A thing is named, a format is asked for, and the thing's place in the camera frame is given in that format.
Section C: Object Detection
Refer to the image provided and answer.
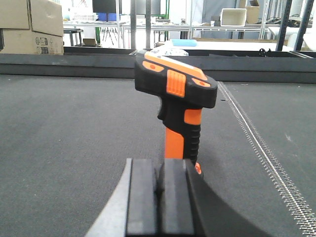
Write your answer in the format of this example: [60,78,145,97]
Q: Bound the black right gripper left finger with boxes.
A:
[85,158,158,237]

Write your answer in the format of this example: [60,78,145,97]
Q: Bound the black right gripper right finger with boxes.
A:
[159,158,269,237]

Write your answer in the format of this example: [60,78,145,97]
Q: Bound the orange black barcode scanner gun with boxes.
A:
[134,50,217,174]

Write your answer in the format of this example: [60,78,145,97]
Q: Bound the small brown cardboard box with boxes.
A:
[238,0,260,24]

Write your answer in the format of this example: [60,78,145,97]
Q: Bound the crumpled clear plastic bag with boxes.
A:
[150,47,189,57]

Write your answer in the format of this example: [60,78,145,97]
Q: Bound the blue plastic tray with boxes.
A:
[171,39,198,47]

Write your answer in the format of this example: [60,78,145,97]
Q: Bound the white low table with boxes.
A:
[155,40,277,51]

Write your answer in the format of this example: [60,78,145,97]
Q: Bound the long metal workbench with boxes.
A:
[63,21,270,46]

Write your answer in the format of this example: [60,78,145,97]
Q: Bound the white plastic bin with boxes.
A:
[220,8,246,27]

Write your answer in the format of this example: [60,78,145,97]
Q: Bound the black computer monitor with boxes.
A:
[92,0,116,13]

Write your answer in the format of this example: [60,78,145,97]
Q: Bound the large stacked cardboard boxes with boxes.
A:
[0,0,64,55]

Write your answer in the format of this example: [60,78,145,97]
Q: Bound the black conveyor side rail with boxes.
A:
[0,47,316,84]

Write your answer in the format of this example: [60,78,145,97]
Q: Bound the white wire basket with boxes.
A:
[70,12,98,22]

